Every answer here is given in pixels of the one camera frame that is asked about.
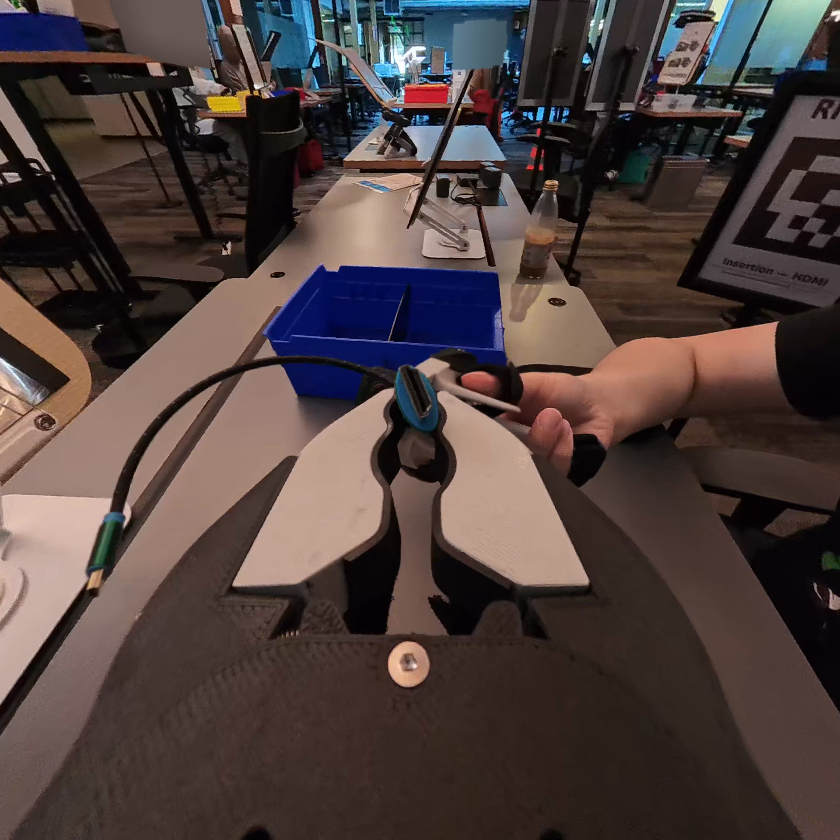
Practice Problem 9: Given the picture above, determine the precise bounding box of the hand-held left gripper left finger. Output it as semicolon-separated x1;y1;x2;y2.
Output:
231;391;404;618

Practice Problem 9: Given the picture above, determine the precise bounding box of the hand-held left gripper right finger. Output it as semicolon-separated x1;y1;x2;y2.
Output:
430;391;592;614

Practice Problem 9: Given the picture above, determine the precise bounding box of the black braided HDMI cable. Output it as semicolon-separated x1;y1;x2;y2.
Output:
85;354;441;595

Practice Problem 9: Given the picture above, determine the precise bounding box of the person's right forearm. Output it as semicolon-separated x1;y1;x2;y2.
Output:
623;320;788;447

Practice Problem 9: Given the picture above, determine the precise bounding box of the person's right hand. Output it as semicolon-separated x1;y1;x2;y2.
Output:
461;352;629;476

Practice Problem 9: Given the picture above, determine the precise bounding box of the blue divided bin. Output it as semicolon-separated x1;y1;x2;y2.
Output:
264;264;508;399

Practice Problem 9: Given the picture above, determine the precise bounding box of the black panel on white stand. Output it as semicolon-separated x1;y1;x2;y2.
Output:
403;66;490;260

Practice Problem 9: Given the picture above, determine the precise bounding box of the glass bottle brown liquid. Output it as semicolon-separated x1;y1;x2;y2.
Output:
520;180;560;280

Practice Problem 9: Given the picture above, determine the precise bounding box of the printed paper sheet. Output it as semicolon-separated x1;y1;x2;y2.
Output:
354;172;422;194

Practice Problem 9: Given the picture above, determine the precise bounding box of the grey chair armrest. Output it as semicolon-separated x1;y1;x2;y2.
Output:
682;446;840;532

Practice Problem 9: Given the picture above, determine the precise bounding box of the spare hand-held gripper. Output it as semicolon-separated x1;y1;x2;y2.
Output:
379;109;419;158

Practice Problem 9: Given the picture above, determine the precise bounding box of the grey trash bin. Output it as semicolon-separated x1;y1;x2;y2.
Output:
646;155;711;212

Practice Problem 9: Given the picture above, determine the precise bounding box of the black upright panel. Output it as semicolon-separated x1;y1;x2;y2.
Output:
244;91;308;280

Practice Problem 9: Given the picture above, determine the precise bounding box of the grey panel on stand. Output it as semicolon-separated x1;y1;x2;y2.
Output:
586;0;673;112
517;0;595;109

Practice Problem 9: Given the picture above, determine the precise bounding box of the framed marker sign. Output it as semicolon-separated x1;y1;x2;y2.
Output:
677;71;840;315

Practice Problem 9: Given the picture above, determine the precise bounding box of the white pictogram sign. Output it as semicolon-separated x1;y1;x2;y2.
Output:
656;23;718;88

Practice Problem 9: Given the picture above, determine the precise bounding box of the black framed wooden desk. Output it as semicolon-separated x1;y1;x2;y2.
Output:
0;49;221;244

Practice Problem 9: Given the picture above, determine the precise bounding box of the blue plastic crate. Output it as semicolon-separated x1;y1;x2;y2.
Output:
0;12;91;53

